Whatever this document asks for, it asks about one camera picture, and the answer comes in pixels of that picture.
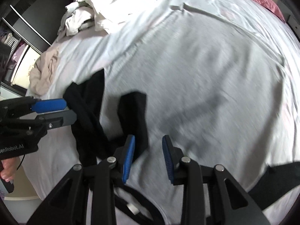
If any white pink bed sheet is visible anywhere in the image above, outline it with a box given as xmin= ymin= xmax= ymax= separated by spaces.
xmin=19 ymin=0 xmax=300 ymax=225

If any person left hand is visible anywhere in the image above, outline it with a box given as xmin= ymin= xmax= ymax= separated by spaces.
xmin=1 ymin=157 xmax=20 ymax=182

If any beige garment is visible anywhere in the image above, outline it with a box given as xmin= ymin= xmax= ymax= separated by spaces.
xmin=29 ymin=48 xmax=60 ymax=96

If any cream white blanket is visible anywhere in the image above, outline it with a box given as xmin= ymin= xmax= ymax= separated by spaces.
xmin=56 ymin=0 xmax=157 ymax=42

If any grey black raglan shirt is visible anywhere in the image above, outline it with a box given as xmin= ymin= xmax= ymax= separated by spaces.
xmin=63 ymin=1 xmax=299 ymax=224

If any dark sliding wardrobe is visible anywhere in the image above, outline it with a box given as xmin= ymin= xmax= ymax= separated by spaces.
xmin=1 ymin=0 xmax=72 ymax=52

